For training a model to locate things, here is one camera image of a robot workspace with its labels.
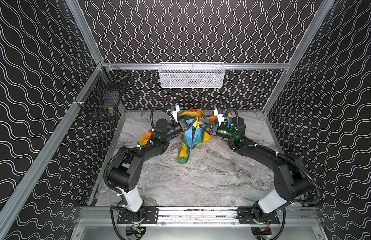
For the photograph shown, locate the rainbow striped jacket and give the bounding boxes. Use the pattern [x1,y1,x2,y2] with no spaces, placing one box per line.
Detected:
[138,107,234,165]

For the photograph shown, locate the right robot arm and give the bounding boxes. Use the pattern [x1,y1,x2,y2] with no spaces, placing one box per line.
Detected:
[200,117,321,223]

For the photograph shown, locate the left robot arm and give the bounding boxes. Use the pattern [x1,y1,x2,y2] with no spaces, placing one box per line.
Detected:
[103,117,197,224]

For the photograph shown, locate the small brass object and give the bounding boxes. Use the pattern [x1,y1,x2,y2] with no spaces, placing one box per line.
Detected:
[108,108,114,118]

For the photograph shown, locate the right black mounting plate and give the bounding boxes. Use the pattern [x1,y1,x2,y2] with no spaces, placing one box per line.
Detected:
[237,207,280,225]

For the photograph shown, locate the black mounting plate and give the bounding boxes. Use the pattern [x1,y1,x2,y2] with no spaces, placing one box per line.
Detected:
[237,207,280,225]
[117,206,159,225]

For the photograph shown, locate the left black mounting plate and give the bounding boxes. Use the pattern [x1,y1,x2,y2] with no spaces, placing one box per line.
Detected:
[117,206,159,225]

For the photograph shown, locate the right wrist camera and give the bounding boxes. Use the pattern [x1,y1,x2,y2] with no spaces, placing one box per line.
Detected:
[213,109,226,126]

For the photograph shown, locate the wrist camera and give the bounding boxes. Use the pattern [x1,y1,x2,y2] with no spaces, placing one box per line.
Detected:
[167,105,180,123]
[213,109,226,126]

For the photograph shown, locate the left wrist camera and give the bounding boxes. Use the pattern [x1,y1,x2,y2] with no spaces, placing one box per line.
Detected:
[167,105,180,123]

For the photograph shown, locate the white wire mesh basket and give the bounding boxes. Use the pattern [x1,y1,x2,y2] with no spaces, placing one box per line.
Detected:
[158,62,226,89]

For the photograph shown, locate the black wire basket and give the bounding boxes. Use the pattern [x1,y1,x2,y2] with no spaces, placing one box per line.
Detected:
[76,62,130,123]

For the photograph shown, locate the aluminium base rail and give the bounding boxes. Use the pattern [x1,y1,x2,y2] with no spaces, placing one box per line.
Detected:
[76,207,320,227]

